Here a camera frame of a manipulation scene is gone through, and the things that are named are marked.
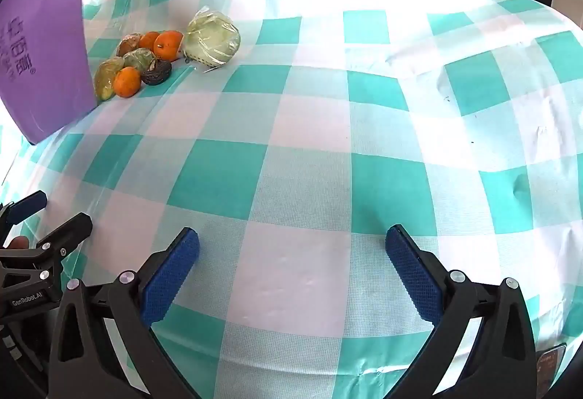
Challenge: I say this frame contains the yellow pear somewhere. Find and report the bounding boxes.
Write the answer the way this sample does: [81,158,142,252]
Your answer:
[93,57,125,101]

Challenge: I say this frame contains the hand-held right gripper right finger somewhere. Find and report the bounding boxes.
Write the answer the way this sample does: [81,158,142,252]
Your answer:
[385,224,538,399]

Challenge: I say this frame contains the purple cardboard box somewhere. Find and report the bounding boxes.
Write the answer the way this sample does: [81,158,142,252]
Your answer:
[0,0,98,147]

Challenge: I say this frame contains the pale cabbage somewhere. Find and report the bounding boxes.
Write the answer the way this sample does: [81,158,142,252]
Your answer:
[182,7,242,69]

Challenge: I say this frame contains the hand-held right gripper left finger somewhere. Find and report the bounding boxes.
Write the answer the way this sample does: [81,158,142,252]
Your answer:
[48,226,201,399]

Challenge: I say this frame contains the teal checkered tablecloth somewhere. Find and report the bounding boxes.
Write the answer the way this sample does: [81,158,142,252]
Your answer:
[0,0,583,399]

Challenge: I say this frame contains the dark labelled object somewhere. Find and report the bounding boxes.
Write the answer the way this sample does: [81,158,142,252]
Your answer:
[535,342,568,399]

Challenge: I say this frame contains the wrapped brown pear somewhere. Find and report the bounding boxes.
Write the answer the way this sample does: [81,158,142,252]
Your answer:
[117,33,143,58]

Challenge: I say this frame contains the dark wrinkled passion fruit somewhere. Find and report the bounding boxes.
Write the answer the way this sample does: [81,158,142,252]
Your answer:
[140,59,173,86]

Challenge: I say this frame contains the wrapped green pear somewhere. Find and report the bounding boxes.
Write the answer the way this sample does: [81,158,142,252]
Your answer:
[123,48,158,73]

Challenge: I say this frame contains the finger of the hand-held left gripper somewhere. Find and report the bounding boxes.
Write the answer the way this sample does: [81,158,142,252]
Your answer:
[0,191,47,240]
[0,213,93,286]

